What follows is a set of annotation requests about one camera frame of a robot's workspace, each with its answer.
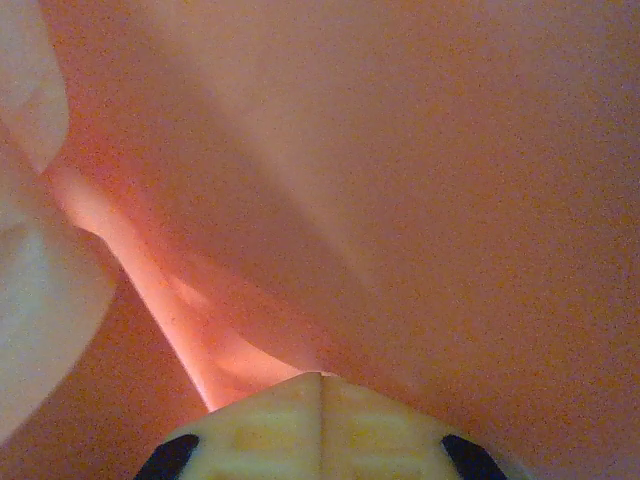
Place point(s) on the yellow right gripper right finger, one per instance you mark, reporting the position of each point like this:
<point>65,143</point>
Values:
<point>380,440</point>

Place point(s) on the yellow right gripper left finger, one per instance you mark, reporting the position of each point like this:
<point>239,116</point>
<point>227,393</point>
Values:
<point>270,440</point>

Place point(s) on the orange wrapping paper sheet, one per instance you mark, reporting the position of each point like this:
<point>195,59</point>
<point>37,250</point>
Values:
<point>400,200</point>

